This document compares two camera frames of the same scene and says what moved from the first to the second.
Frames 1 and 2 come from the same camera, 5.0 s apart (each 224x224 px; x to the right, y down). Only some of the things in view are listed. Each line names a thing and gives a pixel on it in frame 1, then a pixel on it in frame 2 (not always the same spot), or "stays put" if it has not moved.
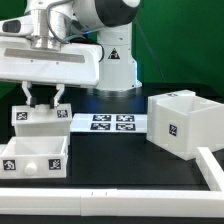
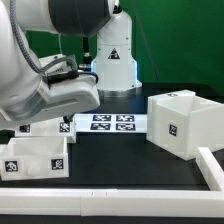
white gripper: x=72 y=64 to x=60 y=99
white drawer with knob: x=34 y=157 stays put
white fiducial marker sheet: x=109 y=122 stays put
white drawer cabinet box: x=180 y=122 stays put
